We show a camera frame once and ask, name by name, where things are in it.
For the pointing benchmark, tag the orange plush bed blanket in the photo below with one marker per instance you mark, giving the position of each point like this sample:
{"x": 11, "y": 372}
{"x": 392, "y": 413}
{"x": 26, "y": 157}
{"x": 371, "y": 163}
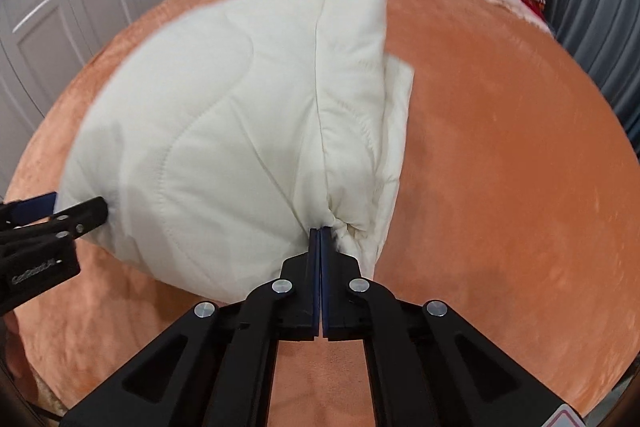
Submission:
{"x": 500, "y": 157}

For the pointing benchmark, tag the grey curtain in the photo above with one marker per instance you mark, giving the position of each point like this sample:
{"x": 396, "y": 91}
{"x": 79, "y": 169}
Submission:
{"x": 600, "y": 7}

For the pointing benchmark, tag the white padded jacket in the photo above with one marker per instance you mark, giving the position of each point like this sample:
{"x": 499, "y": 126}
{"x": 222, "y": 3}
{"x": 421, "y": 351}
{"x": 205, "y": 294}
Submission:
{"x": 225, "y": 107}

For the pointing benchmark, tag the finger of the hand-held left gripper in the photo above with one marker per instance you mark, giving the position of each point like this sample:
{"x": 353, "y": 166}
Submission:
{"x": 85, "y": 214}
{"x": 35, "y": 206}

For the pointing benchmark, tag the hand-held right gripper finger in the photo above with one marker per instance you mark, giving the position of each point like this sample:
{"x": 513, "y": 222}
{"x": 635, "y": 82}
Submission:
{"x": 314, "y": 257}
{"x": 326, "y": 257}

